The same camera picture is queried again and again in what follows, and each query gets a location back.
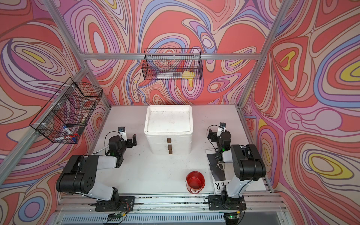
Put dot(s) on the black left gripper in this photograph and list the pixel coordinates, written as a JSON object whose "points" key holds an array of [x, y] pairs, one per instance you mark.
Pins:
{"points": [[130, 145]]}

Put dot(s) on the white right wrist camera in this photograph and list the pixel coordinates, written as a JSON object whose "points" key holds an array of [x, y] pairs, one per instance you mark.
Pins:
{"points": [[221, 129]]}

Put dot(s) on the black white marker pen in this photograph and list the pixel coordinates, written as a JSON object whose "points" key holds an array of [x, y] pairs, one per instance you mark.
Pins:
{"points": [[101, 152]]}

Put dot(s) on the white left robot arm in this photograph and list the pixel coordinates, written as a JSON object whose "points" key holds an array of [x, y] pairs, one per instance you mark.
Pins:
{"points": [[79, 177]]}

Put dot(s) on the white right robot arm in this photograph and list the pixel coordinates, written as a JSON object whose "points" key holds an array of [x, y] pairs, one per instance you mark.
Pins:
{"points": [[248, 167]]}

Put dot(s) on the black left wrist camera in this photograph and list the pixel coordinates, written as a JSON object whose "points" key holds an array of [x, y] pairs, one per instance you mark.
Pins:
{"points": [[122, 133]]}

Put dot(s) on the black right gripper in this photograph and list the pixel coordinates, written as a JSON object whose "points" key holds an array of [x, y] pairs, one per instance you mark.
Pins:
{"points": [[214, 135]]}

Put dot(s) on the white drawer cabinet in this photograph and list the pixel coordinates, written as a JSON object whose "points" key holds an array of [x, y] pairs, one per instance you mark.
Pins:
{"points": [[169, 121]]}

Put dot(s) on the red metal bucket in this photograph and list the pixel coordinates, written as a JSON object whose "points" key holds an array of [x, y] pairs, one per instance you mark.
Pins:
{"points": [[195, 182]]}

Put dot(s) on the white LOVER book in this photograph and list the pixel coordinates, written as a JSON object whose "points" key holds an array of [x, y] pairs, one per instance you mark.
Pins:
{"points": [[226, 175]]}

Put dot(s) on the yellow item in basket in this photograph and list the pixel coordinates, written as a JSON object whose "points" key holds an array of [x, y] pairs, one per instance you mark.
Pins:
{"points": [[188, 75]]}

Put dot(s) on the black wire basket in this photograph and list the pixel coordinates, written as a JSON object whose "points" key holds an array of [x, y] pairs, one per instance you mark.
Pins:
{"points": [[69, 115], [170, 63]]}

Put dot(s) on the black wire basket back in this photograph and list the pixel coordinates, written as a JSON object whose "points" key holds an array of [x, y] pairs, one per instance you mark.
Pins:
{"points": [[170, 63]]}

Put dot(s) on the black wire basket left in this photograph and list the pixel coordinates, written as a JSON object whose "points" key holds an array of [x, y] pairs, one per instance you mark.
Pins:
{"points": [[69, 115]]}

